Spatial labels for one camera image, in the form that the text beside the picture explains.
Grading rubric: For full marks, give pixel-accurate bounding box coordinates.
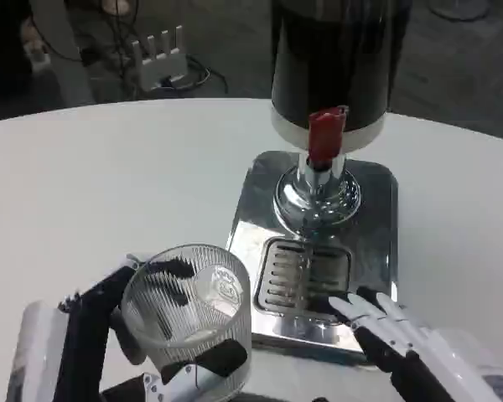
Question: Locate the steel drip grid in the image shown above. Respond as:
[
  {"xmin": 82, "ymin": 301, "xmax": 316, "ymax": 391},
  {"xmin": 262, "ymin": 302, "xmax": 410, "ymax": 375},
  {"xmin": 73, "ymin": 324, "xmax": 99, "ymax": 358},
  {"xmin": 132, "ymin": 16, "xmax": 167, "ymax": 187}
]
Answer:
[{"xmin": 252, "ymin": 235, "xmax": 355, "ymax": 316}]

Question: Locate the clear ribbed glass cup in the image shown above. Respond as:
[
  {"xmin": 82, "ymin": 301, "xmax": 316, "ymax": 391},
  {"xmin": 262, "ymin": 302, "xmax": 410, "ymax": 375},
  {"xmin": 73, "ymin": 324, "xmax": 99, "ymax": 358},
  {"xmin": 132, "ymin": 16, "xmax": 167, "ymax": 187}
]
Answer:
[{"xmin": 120, "ymin": 242, "xmax": 253, "ymax": 397}]

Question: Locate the white power adapter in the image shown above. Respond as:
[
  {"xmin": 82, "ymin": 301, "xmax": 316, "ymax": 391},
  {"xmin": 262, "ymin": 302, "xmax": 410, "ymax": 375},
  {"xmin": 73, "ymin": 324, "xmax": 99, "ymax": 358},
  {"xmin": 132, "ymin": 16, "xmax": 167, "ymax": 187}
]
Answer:
[{"xmin": 23, "ymin": 40, "xmax": 52, "ymax": 71}]

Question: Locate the steel dispenser base tray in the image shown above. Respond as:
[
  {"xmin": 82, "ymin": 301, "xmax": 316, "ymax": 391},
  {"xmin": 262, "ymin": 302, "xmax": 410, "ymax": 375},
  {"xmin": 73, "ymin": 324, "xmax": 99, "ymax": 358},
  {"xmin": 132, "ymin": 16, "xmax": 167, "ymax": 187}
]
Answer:
[{"xmin": 223, "ymin": 149, "xmax": 401, "ymax": 364}]

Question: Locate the red tap handle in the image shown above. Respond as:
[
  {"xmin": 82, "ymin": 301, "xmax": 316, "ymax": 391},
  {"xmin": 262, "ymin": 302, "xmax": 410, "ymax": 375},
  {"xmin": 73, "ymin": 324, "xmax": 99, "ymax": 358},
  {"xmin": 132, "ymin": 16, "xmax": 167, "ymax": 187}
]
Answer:
[{"xmin": 308, "ymin": 105, "xmax": 349, "ymax": 162}]

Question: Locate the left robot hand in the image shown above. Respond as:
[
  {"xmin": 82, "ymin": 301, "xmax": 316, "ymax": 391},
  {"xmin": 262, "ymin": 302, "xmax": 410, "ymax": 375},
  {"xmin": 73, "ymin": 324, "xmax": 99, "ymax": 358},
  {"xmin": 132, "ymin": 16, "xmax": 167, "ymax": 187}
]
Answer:
[{"xmin": 6, "ymin": 250, "xmax": 249, "ymax": 402}]

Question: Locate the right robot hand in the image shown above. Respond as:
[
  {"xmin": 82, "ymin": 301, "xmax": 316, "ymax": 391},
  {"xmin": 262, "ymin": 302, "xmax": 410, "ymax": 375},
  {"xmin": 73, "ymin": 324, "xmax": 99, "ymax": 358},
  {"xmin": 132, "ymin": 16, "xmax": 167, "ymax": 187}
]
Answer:
[{"xmin": 326, "ymin": 286, "xmax": 503, "ymax": 402}]

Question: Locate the black cable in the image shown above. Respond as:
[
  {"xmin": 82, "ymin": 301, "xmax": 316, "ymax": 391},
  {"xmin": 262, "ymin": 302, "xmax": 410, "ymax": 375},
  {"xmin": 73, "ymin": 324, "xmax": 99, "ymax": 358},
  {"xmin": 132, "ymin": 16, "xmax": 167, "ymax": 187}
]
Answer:
[{"xmin": 158, "ymin": 53, "xmax": 230, "ymax": 94}]

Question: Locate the black drink dispenser tank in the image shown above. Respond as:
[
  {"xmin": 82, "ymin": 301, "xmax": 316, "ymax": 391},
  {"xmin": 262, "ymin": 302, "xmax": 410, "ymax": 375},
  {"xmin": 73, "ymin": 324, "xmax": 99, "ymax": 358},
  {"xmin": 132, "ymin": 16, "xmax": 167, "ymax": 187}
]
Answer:
[{"xmin": 269, "ymin": 0, "xmax": 404, "ymax": 235}]

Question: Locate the white round stand base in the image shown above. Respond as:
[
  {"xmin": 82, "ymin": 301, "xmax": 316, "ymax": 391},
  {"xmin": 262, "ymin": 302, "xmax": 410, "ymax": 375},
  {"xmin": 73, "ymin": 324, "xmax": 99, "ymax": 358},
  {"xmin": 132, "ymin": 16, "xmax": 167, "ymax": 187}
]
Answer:
[{"xmin": 426, "ymin": 0, "xmax": 492, "ymax": 20}]

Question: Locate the white router with antennas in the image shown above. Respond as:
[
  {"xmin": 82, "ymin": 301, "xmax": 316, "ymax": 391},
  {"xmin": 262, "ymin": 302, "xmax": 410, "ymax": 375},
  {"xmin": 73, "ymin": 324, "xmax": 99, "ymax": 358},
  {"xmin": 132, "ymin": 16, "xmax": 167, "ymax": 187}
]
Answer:
[{"xmin": 129, "ymin": 24, "xmax": 189, "ymax": 90}]

